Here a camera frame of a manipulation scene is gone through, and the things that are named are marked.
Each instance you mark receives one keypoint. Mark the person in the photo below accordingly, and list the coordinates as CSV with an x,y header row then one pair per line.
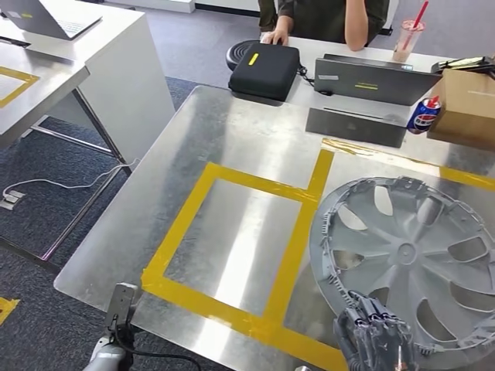
x,y
320,18

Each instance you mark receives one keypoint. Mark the grey open laptop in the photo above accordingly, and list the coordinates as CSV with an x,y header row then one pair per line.
x,y
371,82

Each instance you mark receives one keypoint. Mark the red drinking straw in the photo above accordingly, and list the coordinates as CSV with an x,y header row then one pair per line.
x,y
419,13

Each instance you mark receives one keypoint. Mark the black flat tablet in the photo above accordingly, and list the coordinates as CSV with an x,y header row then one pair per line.
x,y
13,42

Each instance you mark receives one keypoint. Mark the clear plastic drink cup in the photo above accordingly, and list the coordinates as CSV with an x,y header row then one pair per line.
x,y
406,43

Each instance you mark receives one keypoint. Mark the grey floor power strip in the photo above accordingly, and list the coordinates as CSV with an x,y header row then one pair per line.
x,y
11,199

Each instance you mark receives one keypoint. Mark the black round stool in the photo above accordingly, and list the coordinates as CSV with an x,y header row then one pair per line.
x,y
239,51

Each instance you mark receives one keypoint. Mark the dark grey flat pad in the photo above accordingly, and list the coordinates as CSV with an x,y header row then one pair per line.
x,y
356,130

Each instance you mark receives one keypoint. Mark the person's right hand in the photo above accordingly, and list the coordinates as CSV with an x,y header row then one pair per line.
x,y
275,37

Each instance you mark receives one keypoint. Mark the metal top workbench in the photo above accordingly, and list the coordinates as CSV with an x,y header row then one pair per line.
x,y
251,138

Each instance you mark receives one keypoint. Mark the white plastic wheel cover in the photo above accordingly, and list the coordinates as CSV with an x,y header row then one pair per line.
x,y
406,253

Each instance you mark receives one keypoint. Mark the silver open laptop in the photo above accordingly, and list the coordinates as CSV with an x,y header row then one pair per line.
x,y
50,15

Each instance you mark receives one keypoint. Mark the person's left forearm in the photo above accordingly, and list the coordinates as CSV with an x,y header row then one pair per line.
x,y
356,25

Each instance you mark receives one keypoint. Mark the person's right forearm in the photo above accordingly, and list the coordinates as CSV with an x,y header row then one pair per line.
x,y
284,23

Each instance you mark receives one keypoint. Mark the black case yellow label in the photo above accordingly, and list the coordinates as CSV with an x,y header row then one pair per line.
x,y
267,71

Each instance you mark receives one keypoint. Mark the blue pepsi can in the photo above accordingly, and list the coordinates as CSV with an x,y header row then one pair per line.
x,y
423,115

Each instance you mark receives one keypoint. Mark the brown cardboard box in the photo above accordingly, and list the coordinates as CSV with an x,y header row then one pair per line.
x,y
464,107

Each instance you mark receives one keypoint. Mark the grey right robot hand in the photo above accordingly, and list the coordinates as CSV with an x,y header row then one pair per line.
x,y
375,338

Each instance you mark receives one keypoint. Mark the white desk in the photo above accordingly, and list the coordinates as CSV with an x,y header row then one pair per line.
x,y
309,51
128,92

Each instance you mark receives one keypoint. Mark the small steel top table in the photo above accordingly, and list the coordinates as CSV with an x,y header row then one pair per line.
x,y
46,77

